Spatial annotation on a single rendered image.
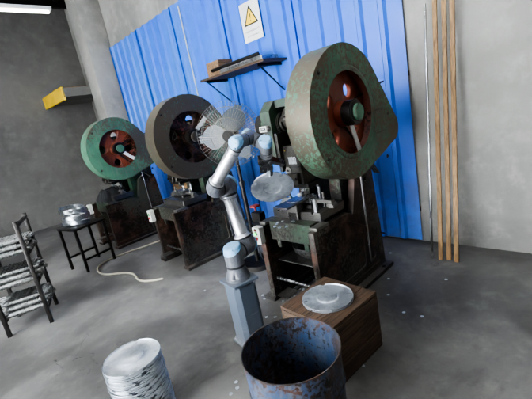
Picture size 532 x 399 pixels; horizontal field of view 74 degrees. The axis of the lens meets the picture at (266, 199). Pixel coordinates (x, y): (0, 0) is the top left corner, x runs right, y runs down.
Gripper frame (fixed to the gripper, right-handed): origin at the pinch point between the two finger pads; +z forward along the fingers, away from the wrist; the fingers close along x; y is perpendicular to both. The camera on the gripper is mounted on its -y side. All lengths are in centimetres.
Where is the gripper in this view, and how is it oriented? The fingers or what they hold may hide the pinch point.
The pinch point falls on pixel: (271, 175)
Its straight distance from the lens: 226.1
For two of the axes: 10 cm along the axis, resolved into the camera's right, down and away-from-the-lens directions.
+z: 0.4, 5.3, 8.5
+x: 2.2, 8.2, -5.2
